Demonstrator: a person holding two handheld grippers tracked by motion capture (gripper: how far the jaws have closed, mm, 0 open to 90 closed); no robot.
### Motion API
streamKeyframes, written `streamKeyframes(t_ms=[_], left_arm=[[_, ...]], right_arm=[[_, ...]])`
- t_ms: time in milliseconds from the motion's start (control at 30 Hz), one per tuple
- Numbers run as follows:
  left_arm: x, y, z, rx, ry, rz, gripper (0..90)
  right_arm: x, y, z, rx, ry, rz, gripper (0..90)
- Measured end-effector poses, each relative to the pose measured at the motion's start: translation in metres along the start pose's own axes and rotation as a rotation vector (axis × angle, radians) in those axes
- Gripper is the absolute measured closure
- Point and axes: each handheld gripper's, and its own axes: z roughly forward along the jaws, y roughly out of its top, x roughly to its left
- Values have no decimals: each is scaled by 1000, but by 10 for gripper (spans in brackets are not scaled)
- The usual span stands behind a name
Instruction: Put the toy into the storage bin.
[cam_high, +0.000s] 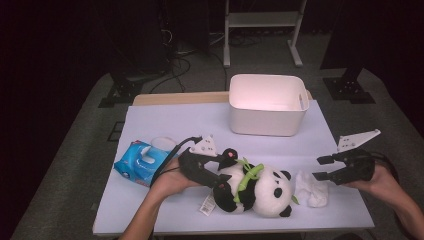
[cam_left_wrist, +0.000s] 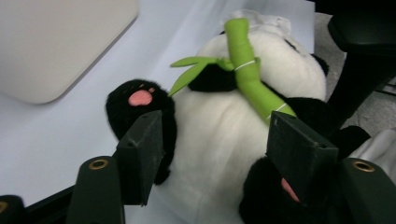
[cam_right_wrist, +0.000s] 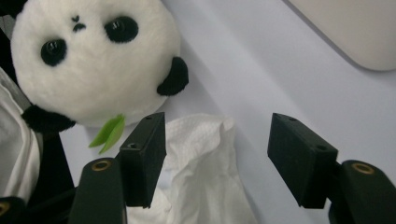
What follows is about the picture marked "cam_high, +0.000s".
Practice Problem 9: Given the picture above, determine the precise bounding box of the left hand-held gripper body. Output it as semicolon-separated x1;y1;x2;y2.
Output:
178;134;219;188

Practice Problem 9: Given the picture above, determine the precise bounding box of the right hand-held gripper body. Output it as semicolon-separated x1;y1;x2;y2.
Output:
333;129;382;186

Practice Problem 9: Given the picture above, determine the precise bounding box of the white wet wipe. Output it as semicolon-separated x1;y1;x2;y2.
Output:
294;169;329;208

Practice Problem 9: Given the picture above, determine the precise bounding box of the panda plush toy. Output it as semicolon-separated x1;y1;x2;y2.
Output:
199;148;300;219

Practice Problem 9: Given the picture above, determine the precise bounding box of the blue wet wipes pack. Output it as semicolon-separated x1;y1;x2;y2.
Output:
113;136;181;188

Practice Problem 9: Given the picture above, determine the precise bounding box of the person's left hand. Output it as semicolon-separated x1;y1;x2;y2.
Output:
149;157;202;200

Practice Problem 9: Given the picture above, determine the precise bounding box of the person's right hand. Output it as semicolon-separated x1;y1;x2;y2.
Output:
344;163;401;202

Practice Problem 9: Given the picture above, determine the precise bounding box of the white storage bin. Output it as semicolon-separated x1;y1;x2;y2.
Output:
228;73;310;137

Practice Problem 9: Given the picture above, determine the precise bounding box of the black stand base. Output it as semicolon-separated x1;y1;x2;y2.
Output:
98;73;144;109
322;68;377;105

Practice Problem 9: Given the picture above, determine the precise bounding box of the white metal stand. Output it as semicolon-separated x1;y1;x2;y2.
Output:
223;0;308;69

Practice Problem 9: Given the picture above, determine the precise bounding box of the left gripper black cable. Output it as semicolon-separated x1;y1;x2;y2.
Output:
149;135;204;188

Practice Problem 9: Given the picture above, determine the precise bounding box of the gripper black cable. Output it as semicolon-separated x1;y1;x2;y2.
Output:
369;151;401;176
149;135;204;188

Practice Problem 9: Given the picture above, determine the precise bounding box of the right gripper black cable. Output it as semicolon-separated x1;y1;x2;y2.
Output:
369;151;401;176

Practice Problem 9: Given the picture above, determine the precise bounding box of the black floor frame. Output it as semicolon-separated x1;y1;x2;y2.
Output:
107;121;125;143

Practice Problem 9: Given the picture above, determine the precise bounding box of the bundle of floor cables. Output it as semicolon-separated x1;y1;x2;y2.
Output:
148;28;228;94

